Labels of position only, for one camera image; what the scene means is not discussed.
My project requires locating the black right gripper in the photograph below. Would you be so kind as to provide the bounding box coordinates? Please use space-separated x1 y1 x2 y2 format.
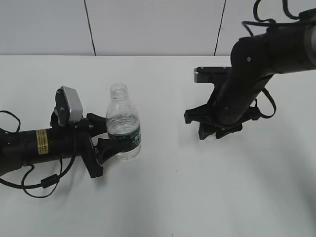
184 97 260 141

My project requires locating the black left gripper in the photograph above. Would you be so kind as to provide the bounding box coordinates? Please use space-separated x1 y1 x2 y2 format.
74 113 130 178

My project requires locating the clear Cestbon water bottle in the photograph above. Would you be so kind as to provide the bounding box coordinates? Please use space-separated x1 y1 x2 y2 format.
106 83 141 160

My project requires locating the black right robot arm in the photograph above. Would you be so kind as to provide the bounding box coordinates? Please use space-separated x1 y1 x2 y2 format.
184 1 316 140

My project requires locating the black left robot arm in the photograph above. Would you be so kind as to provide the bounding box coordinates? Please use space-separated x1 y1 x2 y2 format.
0 113 132 178

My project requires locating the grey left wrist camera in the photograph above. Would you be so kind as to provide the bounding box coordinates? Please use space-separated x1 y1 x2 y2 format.
51 86 83 126

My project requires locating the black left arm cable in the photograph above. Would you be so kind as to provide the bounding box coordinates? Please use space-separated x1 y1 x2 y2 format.
0 110 76 198

